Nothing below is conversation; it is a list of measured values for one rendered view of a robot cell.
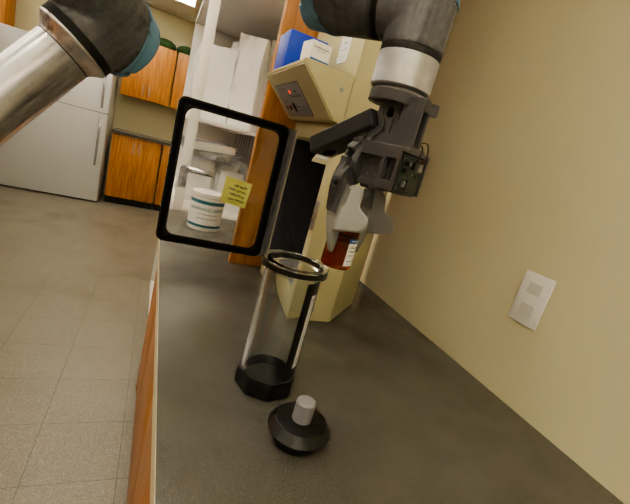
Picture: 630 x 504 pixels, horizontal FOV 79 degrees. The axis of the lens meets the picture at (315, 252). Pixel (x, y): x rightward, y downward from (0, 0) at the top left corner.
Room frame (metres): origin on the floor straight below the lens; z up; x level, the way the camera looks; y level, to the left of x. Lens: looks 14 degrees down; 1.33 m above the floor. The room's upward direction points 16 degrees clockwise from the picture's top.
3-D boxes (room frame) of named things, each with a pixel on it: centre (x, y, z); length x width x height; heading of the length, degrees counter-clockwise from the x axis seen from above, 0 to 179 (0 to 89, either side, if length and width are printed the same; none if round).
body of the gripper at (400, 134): (0.51, -0.05, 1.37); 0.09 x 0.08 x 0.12; 50
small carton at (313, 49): (0.96, 0.12, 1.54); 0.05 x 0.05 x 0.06; 33
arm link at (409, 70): (0.52, -0.05, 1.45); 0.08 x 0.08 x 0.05
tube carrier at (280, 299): (0.59, 0.02, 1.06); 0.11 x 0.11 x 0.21
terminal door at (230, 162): (1.10, 0.31, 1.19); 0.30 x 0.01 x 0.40; 110
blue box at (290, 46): (1.06, 0.17, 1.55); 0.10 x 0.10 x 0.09; 25
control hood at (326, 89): (0.99, 0.14, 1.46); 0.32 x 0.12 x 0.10; 25
